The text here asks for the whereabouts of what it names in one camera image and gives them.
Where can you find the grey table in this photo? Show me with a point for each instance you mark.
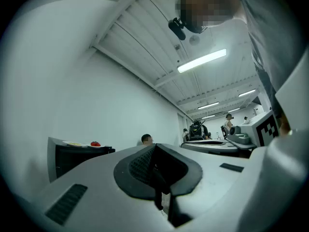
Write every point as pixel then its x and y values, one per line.
pixel 210 148

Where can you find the white round plate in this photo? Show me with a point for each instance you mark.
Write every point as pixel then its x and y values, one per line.
pixel 72 144
pixel 99 146

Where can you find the round ceiling smoke detector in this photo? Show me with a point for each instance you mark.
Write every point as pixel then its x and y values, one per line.
pixel 194 40

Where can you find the person's head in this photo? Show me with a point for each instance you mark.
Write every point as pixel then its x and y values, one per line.
pixel 210 4

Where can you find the black head-worn camera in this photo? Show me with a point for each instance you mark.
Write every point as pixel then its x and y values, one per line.
pixel 177 29

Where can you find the long ceiling light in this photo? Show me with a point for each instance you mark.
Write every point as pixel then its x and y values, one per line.
pixel 201 60
pixel 234 110
pixel 247 92
pixel 208 105
pixel 208 117

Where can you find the person's right forearm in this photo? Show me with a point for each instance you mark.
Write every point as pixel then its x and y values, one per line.
pixel 284 126

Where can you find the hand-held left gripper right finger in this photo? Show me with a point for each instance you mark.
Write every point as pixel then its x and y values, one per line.
pixel 212 185

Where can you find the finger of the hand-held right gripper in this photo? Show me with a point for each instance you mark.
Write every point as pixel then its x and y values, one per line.
pixel 243 146

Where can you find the black microwave oven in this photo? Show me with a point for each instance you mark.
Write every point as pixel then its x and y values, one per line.
pixel 72 158

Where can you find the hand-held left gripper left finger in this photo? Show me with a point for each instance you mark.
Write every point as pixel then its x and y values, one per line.
pixel 96 190

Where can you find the black backpack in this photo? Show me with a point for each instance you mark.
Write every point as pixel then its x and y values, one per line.
pixel 196 132

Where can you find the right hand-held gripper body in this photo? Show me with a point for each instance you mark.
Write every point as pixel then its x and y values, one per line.
pixel 251 129

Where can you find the red fruit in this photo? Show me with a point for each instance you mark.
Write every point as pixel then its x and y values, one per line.
pixel 95 143

